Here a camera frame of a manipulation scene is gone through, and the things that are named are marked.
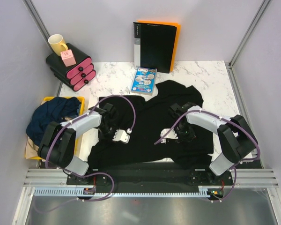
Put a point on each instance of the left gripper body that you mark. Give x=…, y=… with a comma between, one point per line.
x=107, y=132

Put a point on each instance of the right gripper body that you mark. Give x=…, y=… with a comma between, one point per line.
x=185, y=131

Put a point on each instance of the black t-shirt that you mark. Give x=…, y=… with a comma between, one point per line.
x=150, y=118

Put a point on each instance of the blue paperback book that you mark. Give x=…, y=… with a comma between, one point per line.
x=144, y=81

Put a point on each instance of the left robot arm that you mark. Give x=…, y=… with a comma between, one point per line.
x=58, y=143

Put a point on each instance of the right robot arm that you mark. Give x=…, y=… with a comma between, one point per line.
x=235, y=136

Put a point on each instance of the navy blue t-shirt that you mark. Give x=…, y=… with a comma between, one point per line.
x=55, y=110

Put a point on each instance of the pink drawer unit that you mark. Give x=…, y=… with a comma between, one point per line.
x=75, y=76

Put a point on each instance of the beige t-shirt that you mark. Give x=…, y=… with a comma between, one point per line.
x=32, y=147

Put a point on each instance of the pink cube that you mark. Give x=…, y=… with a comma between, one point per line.
x=68, y=58

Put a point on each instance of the black and orange file folder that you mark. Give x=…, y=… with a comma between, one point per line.
x=155, y=45

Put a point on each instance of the yellow mug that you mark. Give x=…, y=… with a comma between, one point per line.
x=57, y=43

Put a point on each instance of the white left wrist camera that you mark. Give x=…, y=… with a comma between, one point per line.
x=121, y=136

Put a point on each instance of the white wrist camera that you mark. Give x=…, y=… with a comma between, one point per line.
x=167, y=134
x=121, y=136

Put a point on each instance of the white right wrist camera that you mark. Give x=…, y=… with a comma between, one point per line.
x=167, y=134

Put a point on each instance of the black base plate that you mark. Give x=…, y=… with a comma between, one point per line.
x=165, y=172

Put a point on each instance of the grey cable duct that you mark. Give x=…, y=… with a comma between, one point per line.
x=90, y=192

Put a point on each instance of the aluminium frame rail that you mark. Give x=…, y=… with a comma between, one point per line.
x=247, y=178

